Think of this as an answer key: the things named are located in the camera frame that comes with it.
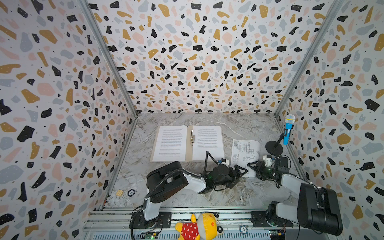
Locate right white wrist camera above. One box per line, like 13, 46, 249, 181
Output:
263, 155, 275, 167

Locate right aluminium corner post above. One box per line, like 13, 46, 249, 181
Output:
274, 0, 343, 119

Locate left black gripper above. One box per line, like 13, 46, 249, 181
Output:
212, 165, 247, 189

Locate blue toy microphone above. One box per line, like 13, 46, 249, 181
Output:
283, 114, 296, 145

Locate yellow plush toy red dress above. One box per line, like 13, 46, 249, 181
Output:
175, 213, 224, 240

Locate right circuit board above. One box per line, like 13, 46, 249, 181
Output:
269, 230, 286, 240

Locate left green circuit board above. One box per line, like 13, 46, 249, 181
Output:
138, 231, 159, 240

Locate white diagram sheet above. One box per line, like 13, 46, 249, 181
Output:
231, 140, 261, 178

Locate aluminium front rail frame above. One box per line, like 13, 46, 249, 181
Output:
80, 206, 340, 240

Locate left black corrugated cable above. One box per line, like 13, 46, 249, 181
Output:
130, 150, 223, 240

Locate left aluminium corner post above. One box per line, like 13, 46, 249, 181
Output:
76, 0, 139, 117

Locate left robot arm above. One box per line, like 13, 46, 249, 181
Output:
142, 159, 248, 221

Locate small wooden block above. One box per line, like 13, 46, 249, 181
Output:
116, 190, 124, 198

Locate white text sheet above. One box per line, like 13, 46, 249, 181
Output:
151, 126, 188, 162
192, 126, 225, 162

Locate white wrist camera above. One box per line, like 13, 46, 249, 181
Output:
263, 155, 275, 167
218, 159, 230, 167

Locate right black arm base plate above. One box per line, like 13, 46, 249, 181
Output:
251, 211, 294, 228

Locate aluminium corner post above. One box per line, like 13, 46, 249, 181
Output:
274, 0, 343, 119
76, 0, 139, 117

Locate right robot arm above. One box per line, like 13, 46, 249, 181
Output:
247, 155, 343, 236

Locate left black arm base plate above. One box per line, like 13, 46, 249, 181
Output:
129, 211, 172, 229

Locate beige manila folder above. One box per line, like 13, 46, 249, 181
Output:
149, 125, 226, 163

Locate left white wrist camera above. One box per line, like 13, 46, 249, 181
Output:
218, 159, 230, 167

